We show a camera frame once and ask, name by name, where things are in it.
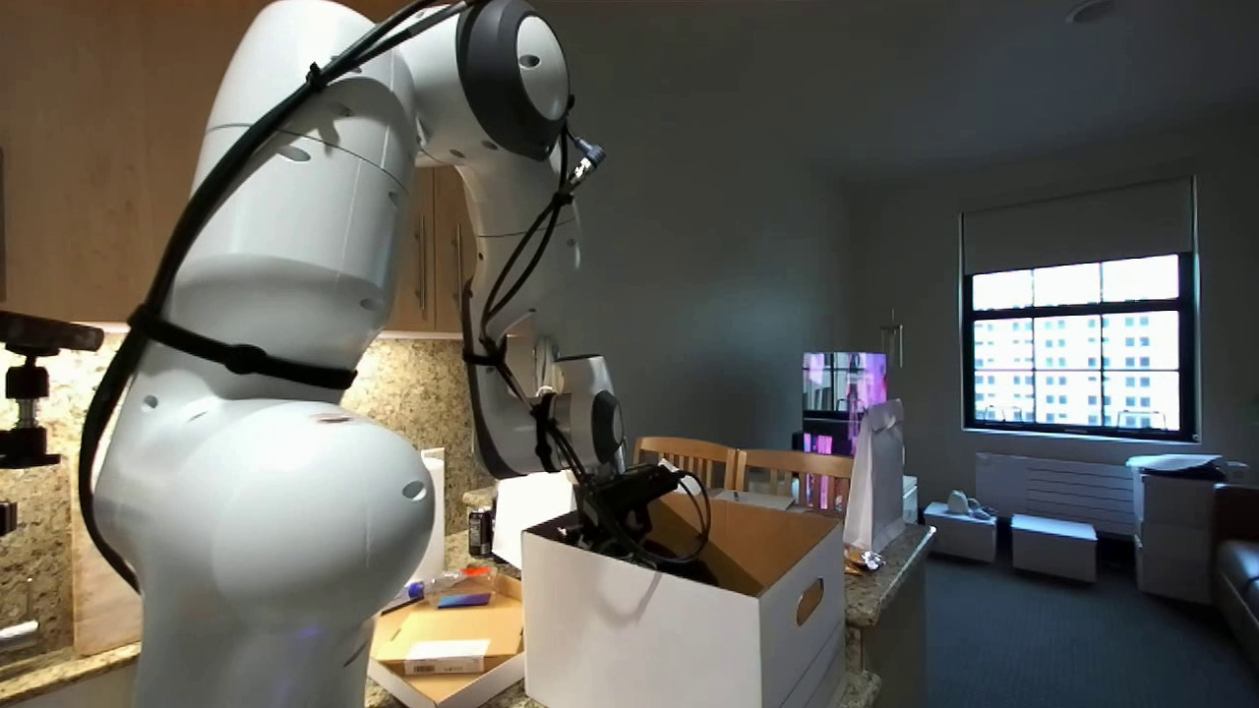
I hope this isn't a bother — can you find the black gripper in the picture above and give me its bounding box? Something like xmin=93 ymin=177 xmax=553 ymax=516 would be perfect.
xmin=580 ymin=484 xmax=661 ymax=546

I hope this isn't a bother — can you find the white cardboard box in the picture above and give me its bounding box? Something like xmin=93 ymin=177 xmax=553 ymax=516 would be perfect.
xmin=519 ymin=492 xmax=848 ymax=708

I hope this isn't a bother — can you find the blue cap water bottle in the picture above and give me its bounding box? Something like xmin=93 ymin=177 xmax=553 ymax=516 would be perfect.
xmin=379 ymin=564 xmax=501 ymax=618

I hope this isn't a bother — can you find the brown cardboard box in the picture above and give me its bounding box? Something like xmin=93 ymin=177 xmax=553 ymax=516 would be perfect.
xmin=368 ymin=590 xmax=528 ymax=708

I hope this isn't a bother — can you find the small white flat box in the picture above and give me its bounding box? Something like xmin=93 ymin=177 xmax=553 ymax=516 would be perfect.
xmin=397 ymin=637 xmax=494 ymax=679

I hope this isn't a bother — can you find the wooden chair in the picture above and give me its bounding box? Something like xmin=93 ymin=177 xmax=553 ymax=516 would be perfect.
xmin=732 ymin=445 xmax=858 ymax=519
xmin=635 ymin=432 xmax=738 ymax=499

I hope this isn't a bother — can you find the television screen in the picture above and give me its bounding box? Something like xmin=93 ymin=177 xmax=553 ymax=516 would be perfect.
xmin=799 ymin=346 xmax=894 ymax=460

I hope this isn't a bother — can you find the white bag with print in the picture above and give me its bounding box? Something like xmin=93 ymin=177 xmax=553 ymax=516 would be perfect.
xmin=842 ymin=392 xmax=914 ymax=556

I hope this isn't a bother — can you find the grey ottoman cube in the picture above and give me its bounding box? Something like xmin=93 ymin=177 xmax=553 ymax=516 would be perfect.
xmin=1008 ymin=512 xmax=1103 ymax=585
xmin=921 ymin=497 xmax=1002 ymax=565

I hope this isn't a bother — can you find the large grid window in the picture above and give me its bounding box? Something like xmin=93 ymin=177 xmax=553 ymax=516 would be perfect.
xmin=959 ymin=252 xmax=1199 ymax=445

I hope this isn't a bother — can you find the white window blind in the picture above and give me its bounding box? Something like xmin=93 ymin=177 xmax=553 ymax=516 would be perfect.
xmin=957 ymin=172 xmax=1199 ymax=277

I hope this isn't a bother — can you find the white cabinet with lid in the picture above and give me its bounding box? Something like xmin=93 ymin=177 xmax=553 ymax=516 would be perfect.
xmin=1130 ymin=447 xmax=1226 ymax=606

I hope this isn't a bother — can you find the dark sofa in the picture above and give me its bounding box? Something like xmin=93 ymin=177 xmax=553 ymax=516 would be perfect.
xmin=1210 ymin=484 xmax=1259 ymax=666

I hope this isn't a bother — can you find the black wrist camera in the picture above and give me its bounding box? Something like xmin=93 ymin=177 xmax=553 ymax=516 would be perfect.
xmin=610 ymin=460 xmax=687 ymax=512

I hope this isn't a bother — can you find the wall radiator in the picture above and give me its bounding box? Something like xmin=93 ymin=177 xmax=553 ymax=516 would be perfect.
xmin=972 ymin=447 xmax=1141 ymax=535

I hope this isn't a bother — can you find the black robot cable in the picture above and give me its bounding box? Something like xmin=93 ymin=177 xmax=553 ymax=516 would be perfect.
xmin=72 ymin=0 xmax=721 ymax=594

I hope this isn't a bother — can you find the black camera tripod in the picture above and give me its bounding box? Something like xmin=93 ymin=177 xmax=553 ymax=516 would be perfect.
xmin=0 ymin=306 xmax=107 ymax=467

